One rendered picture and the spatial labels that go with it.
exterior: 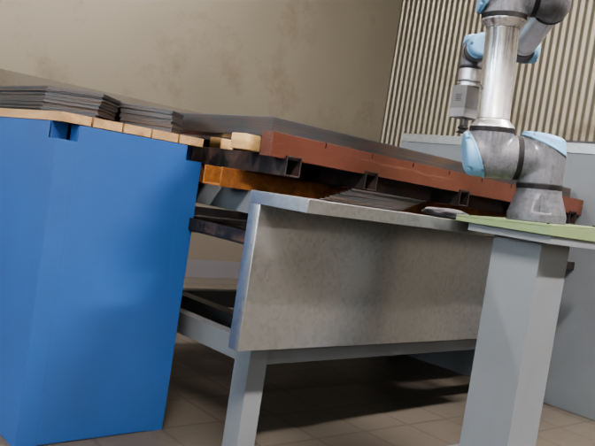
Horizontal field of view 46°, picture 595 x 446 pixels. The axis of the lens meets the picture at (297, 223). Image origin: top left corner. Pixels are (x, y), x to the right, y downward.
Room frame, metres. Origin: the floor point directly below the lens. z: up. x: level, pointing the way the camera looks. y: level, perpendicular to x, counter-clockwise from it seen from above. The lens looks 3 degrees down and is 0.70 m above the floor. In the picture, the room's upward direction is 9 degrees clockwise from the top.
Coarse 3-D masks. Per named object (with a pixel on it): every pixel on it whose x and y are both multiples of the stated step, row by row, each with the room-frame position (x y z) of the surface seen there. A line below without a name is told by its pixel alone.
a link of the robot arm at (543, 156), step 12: (528, 132) 1.85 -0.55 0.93; (528, 144) 1.83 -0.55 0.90; (540, 144) 1.82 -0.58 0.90; (552, 144) 1.82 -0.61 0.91; (564, 144) 1.83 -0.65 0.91; (528, 156) 1.82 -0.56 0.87; (540, 156) 1.82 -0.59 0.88; (552, 156) 1.82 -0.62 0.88; (564, 156) 1.83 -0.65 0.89; (516, 168) 1.83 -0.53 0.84; (528, 168) 1.83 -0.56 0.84; (540, 168) 1.82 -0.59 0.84; (552, 168) 1.82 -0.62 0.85; (564, 168) 1.84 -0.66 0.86; (516, 180) 1.87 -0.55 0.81; (528, 180) 1.83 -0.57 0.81; (540, 180) 1.82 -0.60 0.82; (552, 180) 1.82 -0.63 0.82
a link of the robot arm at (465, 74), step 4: (460, 68) 2.34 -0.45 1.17; (464, 68) 2.33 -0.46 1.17; (468, 68) 2.32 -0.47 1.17; (472, 68) 2.32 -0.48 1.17; (460, 72) 2.34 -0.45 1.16; (464, 72) 2.33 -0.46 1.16; (468, 72) 2.32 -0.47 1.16; (472, 72) 2.32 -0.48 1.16; (476, 72) 2.32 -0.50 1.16; (480, 72) 2.33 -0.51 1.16; (460, 76) 2.34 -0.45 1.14; (464, 76) 2.33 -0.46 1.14; (468, 76) 2.32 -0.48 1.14; (472, 76) 2.32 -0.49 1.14; (476, 76) 2.32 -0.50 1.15; (480, 76) 2.33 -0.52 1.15; (460, 80) 2.34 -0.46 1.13; (464, 80) 2.33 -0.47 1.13; (468, 80) 2.32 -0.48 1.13; (472, 80) 2.32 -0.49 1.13; (476, 80) 2.32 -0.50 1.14; (480, 80) 2.34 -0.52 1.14
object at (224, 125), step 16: (192, 128) 2.01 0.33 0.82; (208, 128) 1.95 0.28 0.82; (224, 128) 1.90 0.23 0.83; (240, 128) 1.85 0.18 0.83; (256, 128) 1.80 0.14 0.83; (272, 128) 1.75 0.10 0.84; (288, 128) 1.79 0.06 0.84; (304, 128) 1.83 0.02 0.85; (320, 128) 1.86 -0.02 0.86; (336, 144) 1.91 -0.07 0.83; (352, 144) 1.95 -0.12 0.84; (368, 144) 2.00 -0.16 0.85; (384, 144) 2.04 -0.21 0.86; (416, 160) 2.15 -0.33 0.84; (432, 160) 2.20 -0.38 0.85; (448, 160) 2.25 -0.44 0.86
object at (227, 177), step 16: (208, 176) 1.86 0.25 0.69; (224, 176) 1.81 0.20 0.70; (240, 176) 1.84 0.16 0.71; (256, 176) 1.88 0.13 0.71; (272, 176) 1.91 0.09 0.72; (272, 192) 1.92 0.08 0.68; (288, 192) 1.96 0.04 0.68; (304, 192) 2.00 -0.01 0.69; (320, 192) 2.04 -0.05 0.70; (336, 192) 2.09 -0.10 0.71; (416, 208) 2.35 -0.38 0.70; (464, 208) 2.53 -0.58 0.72
